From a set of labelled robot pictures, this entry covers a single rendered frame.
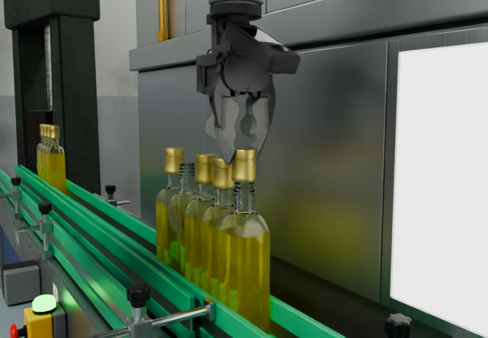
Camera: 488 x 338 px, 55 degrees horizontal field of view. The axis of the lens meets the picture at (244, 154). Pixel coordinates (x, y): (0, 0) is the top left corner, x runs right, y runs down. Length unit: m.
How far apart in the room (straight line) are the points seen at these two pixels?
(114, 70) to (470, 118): 3.77
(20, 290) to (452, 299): 1.01
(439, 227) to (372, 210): 0.10
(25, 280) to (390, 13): 1.04
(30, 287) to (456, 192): 1.04
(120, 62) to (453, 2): 3.74
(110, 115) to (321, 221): 3.52
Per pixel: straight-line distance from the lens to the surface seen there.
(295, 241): 0.78
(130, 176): 4.23
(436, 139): 0.58
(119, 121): 4.16
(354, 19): 0.68
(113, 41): 4.20
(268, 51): 0.57
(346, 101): 0.67
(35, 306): 1.07
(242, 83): 0.63
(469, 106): 0.56
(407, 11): 0.62
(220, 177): 0.69
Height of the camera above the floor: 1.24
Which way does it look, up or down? 6 degrees down
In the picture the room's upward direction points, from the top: straight up
